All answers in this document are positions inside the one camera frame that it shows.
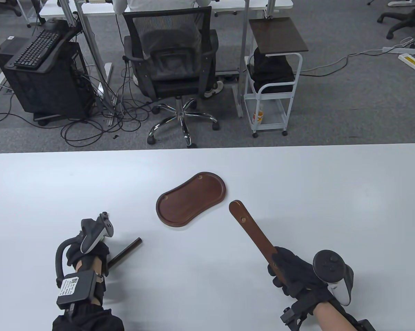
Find person's left hand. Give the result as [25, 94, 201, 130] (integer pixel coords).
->
[67, 241, 110, 267]

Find person's right hand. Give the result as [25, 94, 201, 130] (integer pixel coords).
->
[267, 246, 331, 299]

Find wooden key rack rod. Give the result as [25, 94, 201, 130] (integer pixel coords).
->
[107, 238, 143, 268]

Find wooden key rack top bar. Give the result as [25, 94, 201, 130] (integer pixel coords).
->
[229, 200, 290, 293]

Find wooden key rack base tray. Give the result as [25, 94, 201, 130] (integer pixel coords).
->
[156, 172, 227, 228]

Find person's right forearm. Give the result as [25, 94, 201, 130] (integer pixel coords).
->
[313, 300, 359, 331]

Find black right forearm box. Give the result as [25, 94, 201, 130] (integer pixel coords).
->
[352, 319, 377, 331]

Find left black white controller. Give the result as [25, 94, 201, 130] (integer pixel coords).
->
[80, 212, 114, 254]

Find black white controller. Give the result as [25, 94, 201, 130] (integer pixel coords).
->
[80, 212, 114, 254]
[313, 250, 354, 307]

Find right black white controller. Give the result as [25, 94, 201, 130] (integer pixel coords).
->
[313, 250, 354, 307]

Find black box with white label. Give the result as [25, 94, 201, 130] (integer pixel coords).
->
[57, 270, 98, 310]

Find black computer tower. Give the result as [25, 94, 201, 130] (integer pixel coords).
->
[0, 36, 96, 121]

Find black bag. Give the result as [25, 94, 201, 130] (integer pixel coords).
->
[247, 47, 296, 93]

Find black keyboard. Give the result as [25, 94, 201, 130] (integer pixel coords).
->
[13, 29, 60, 68]

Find black mesh office chair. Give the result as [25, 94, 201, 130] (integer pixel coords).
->
[122, 6, 219, 148]

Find white cart with brown top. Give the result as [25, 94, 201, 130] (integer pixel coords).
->
[244, 17, 309, 138]

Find white power strip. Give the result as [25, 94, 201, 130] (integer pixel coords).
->
[382, 46, 415, 56]

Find black office chair base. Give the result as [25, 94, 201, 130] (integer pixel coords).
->
[377, 0, 415, 40]

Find white desk with metal legs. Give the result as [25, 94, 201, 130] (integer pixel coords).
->
[38, 0, 294, 126]

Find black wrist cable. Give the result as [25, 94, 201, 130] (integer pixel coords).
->
[55, 237, 85, 288]

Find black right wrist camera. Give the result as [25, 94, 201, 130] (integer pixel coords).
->
[280, 306, 308, 331]

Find black floor cables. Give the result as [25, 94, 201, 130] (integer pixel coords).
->
[0, 62, 152, 145]

